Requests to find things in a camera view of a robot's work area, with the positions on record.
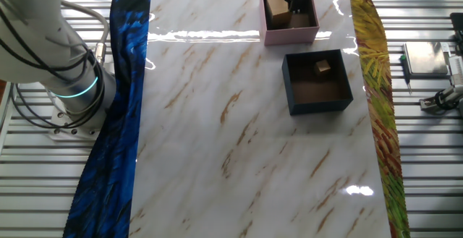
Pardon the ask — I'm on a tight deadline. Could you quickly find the large wooden cube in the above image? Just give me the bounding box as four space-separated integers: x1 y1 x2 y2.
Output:
266 0 292 30

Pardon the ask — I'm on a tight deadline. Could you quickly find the pink cardboard box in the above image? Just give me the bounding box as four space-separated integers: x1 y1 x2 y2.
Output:
259 0 321 46

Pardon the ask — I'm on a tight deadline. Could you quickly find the dark blue cardboard box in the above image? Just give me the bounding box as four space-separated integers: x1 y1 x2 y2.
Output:
281 48 354 116

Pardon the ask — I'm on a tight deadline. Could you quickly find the medium wooden cube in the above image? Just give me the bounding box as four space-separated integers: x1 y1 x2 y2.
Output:
313 59 332 77

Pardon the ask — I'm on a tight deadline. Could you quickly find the yellow green painted cloth strip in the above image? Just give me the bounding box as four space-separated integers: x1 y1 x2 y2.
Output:
345 0 412 238

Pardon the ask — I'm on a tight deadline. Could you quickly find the square silver metal plate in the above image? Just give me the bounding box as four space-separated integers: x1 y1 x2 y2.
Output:
402 41 452 77

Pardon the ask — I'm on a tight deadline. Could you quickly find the white marble pattern mat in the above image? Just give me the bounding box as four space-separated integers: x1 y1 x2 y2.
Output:
128 0 394 238

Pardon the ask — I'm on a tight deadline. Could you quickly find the black device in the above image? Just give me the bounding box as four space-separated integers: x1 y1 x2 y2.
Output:
449 12 463 53

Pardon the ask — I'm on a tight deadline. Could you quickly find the blue painted cloth strip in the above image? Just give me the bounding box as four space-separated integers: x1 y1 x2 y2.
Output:
63 0 155 238

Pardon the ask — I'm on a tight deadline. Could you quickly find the green handled screwdriver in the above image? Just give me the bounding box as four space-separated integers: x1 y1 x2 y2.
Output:
399 54 412 95

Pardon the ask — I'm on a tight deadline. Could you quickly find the silver ribbed camera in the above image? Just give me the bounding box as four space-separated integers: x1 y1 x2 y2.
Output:
447 54 463 85

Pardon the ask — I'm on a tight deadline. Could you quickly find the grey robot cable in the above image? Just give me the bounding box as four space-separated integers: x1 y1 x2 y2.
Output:
61 0 111 67

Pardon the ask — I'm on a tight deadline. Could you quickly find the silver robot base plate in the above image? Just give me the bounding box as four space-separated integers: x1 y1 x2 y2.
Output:
48 102 103 142

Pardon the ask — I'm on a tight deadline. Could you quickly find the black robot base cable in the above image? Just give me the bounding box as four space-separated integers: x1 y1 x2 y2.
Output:
0 0 106 129

